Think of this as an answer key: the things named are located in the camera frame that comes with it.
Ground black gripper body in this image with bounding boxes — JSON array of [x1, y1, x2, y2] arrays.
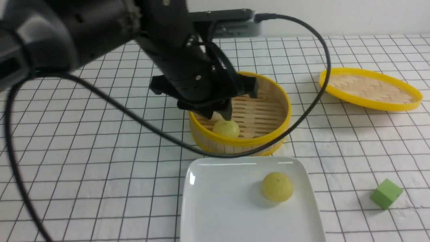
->
[[149, 51, 259, 113]]

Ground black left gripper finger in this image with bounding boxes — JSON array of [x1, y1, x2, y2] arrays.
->
[[191, 108, 214, 120]]

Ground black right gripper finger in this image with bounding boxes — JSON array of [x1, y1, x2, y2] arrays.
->
[[220, 103, 232, 121]]

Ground yellow steamed bun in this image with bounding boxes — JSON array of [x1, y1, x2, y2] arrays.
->
[[212, 120, 241, 139], [261, 172, 294, 203]]

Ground white steamed bun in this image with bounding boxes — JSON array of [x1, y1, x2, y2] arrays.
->
[[210, 112, 225, 122]]

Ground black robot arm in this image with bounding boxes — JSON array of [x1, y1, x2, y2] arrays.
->
[[1, 0, 259, 120]]

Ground white square plate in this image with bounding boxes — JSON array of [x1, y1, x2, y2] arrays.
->
[[180, 156, 327, 242]]

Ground yellow bamboo steamer basket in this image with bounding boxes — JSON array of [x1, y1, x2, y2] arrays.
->
[[189, 72, 291, 154]]

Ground white grid tablecloth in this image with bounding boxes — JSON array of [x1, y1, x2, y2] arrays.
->
[[12, 34, 429, 242]]

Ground yellow bamboo steamer lid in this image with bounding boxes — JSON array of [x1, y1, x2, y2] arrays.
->
[[326, 68, 423, 112]]

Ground green cube block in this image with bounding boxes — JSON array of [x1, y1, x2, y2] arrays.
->
[[370, 179, 403, 210]]

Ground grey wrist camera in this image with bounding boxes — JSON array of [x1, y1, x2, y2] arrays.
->
[[189, 9, 261, 41]]

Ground black camera cable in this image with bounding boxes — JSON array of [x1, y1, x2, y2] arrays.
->
[[4, 13, 332, 242]]

